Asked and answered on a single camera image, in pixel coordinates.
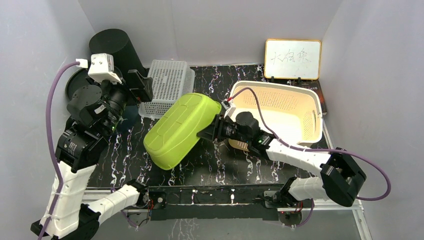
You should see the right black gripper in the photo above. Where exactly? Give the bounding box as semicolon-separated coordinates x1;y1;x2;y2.
197;114;250;144

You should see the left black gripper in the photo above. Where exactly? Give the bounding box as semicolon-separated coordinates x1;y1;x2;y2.
88;69;153;135

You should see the dark blue cylindrical bin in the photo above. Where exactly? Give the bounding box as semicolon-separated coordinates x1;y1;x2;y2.
65;69;153;136

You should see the green perforated plastic basket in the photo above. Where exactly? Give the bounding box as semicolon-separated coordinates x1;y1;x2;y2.
138;59;195;119

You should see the solid green plastic tub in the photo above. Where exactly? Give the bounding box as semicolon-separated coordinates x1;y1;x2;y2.
143;93;222;170

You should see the large black plastic bucket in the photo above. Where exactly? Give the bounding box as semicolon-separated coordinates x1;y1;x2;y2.
88;28;148;79

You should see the beige perforated plastic basket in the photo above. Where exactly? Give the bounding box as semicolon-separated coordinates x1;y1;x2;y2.
229;80;323;147

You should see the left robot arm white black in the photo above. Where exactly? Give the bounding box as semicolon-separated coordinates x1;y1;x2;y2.
30;70;153;240

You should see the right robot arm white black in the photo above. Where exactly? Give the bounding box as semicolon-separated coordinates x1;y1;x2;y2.
196;111;367;207

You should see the small whiteboard with writing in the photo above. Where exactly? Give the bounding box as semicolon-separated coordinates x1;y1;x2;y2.
263;39;322;81

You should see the dark book behind basket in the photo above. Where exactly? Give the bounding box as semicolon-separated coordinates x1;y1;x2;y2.
291;78;328;115

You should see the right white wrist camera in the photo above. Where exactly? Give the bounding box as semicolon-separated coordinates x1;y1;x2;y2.
221;97;236;117

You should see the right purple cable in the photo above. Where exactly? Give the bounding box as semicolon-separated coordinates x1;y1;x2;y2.
228;86;392;229

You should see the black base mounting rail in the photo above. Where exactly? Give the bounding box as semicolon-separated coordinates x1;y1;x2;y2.
134;184;302;221

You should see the aluminium frame rail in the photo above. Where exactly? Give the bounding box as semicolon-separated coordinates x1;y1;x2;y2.
59;115;373;240

